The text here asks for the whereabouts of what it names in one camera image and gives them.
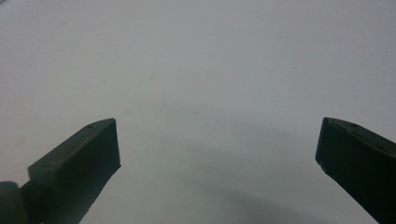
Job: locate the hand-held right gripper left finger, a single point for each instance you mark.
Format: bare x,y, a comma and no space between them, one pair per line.
74,174

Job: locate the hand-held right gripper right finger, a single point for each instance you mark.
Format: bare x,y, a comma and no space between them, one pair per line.
358,165

